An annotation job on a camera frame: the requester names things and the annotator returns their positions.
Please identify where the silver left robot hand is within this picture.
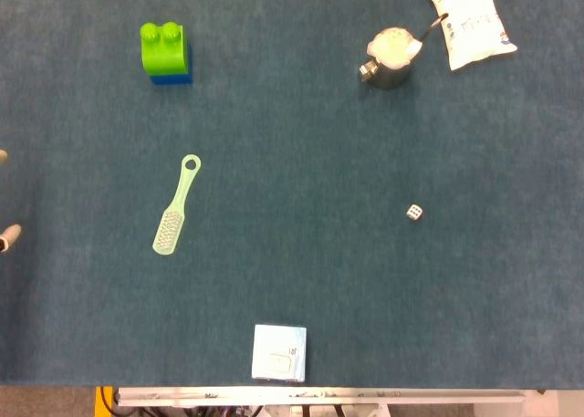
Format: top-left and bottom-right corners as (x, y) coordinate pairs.
(0, 149), (23, 254)

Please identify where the light green plastic brush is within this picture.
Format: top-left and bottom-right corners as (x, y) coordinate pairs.
(151, 153), (203, 256)

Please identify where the blue toy building block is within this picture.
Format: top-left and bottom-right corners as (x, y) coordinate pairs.
(149, 42), (193, 87)

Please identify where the green toy building block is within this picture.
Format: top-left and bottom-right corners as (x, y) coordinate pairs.
(139, 21), (189, 77)

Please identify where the light blue cardboard box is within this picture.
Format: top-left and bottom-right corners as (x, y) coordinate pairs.
(250, 323), (308, 384)

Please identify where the blue felt table cover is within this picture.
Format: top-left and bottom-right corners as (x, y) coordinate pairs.
(0, 0), (584, 388)

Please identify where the stainless steel cup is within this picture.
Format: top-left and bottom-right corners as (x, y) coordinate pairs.
(357, 54), (412, 90)

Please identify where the white crumpled tissue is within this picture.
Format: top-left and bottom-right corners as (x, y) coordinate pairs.
(367, 26), (423, 69)

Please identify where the metal spoon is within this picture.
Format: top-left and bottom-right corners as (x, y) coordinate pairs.
(407, 13), (449, 56)

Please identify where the white printed snack bag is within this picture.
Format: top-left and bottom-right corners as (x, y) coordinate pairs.
(419, 0), (519, 72)

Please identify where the yellow frame post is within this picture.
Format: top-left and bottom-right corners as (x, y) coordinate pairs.
(94, 386), (115, 417)

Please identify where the aluminium table edge rail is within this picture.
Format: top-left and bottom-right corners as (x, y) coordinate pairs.
(113, 386), (539, 408)

